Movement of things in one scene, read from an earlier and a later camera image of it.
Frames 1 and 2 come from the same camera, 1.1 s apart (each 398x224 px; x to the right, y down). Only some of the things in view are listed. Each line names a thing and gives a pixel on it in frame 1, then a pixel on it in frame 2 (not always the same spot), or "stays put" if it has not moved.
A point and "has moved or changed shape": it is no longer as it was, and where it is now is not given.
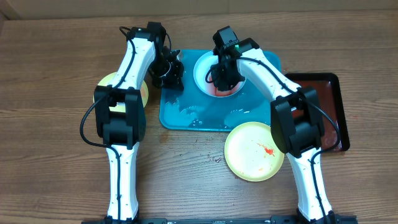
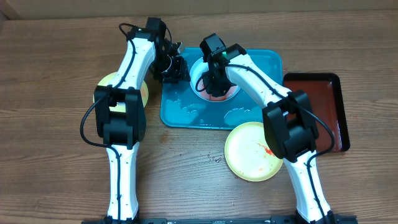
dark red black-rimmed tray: (331, 108) stays put
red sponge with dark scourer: (228, 93) has moved or changed shape
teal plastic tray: (191, 109) stays put
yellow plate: (251, 153) stays put
